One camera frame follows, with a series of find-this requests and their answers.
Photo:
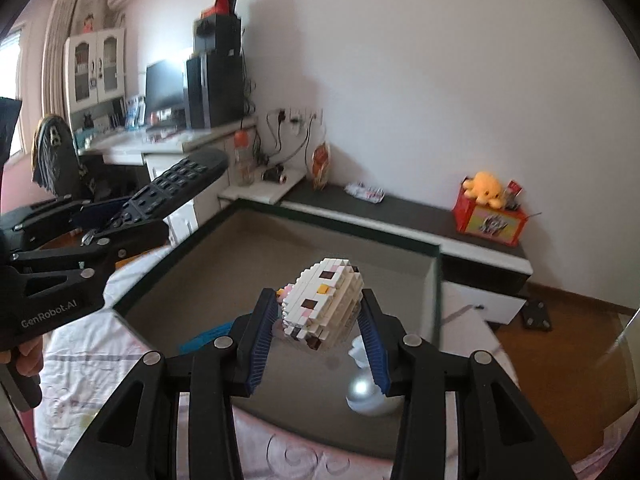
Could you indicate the person's left hand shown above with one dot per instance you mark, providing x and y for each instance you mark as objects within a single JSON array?
[{"x": 27, "y": 360}]

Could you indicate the small black device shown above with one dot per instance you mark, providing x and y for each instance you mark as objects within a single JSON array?
[{"x": 275, "y": 174}]

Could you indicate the black remote control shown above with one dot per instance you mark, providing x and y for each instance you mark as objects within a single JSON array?
[{"x": 175, "y": 180}]

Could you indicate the computer monitor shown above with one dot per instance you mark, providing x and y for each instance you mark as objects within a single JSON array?
[{"x": 165, "y": 87}]

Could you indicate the red printed box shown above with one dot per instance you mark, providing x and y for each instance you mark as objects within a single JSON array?
[{"x": 490, "y": 225}]

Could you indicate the pink box with green rim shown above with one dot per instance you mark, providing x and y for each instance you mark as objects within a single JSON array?
[{"x": 300, "y": 240}]

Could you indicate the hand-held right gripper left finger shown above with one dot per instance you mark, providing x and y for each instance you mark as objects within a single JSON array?
[{"x": 260, "y": 347}]

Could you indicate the white wall socket panel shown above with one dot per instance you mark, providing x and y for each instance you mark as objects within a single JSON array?
[{"x": 300, "y": 115}]

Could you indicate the small red packet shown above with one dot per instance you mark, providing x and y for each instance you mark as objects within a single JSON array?
[{"x": 514, "y": 190}]

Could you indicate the black speaker stack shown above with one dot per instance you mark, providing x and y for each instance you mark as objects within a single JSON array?
[{"x": 215, "y": 90}]

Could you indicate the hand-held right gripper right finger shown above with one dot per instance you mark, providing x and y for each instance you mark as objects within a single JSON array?
[{"x": 372, "y": 352}]

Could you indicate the white side table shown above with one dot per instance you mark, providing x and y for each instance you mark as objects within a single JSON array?
[{"x": 260, "y": 192}]

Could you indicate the blue printed box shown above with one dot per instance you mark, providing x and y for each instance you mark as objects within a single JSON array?
[{"x": 134, "y": 112}]

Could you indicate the tissue packet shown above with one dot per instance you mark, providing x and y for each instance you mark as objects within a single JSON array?
[{"x": 365, "y": 192}]

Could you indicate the plastic bottle with orange cap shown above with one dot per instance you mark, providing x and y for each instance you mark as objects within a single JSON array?
[{"x": 243, "y": 160}]

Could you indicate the white desk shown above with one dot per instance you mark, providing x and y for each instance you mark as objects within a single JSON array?
[{"x": 165, "y": 147}]

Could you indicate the silver ball ornament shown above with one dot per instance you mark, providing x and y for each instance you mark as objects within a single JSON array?
[{"x": 372, "y": 395}]

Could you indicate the white patterned sheet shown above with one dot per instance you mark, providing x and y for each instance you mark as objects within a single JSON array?
[{"x": 300, "y": 462}]

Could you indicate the blue flat item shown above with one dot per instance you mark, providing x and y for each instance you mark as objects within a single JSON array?
[{"x": 200, "y": 342}]

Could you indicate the snack bag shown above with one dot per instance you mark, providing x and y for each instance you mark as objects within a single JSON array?
[{"x": 320, "y": 165}]

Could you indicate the white glass-door cabinet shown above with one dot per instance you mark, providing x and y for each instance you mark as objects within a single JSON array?
[{"x": 95, "y": 67}]

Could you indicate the black office chair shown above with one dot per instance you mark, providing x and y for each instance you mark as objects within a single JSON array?
[{"x": 55, "y": 160}]

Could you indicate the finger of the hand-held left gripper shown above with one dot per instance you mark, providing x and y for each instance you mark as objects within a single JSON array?
[
  {"x": 97, "y": 212},
  {"x": 135, "y": 239}
]

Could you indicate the black floor scale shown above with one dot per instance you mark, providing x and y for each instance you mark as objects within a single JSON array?
[{"x": 536, "y": 315}]

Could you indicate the yellow plush octopus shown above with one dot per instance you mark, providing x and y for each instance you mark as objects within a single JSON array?
[{"x": 485, "y": 187}]

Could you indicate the white brick cat figure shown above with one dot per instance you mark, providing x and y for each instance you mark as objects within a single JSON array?
[{"x": 320, "y": 300}]

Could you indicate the black-topped low cabinet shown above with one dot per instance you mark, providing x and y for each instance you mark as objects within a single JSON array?
[{"x": 425, "y": 220}]

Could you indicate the black box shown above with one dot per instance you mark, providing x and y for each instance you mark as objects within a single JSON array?
[{"x": 217, "y": 35}]

